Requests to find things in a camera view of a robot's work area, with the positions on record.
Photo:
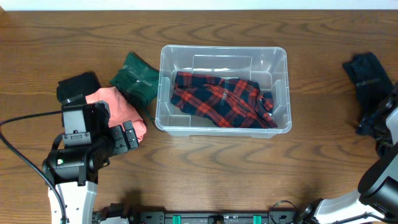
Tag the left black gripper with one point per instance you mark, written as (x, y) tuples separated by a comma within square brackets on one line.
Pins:
[(120, 145)]

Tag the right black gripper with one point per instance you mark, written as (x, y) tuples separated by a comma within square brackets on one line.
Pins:
[(387, 142)]

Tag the salmon pink garment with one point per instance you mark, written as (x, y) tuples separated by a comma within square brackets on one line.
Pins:
[(120, 109)]

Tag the dark navy garment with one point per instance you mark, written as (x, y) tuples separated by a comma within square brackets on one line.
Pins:
[(370, 80)]

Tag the red navy plaid shirt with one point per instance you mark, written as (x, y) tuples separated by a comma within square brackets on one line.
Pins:
[(228, 103)]

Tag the black garment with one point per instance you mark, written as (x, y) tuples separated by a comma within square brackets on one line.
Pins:
[(370, 123), (83, 84)]

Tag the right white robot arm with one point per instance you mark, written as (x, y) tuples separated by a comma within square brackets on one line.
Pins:
[(375, 199)]

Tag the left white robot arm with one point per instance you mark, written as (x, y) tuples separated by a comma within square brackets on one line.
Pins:
[(78, 154)]

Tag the clear plastic storage container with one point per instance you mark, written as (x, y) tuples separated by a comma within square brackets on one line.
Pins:
[(266, 66)]

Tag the dark green folded garment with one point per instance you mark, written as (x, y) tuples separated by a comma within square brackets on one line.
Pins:
[(136, 80)]

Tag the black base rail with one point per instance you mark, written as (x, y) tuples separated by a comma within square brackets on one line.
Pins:
[(118, 213)]

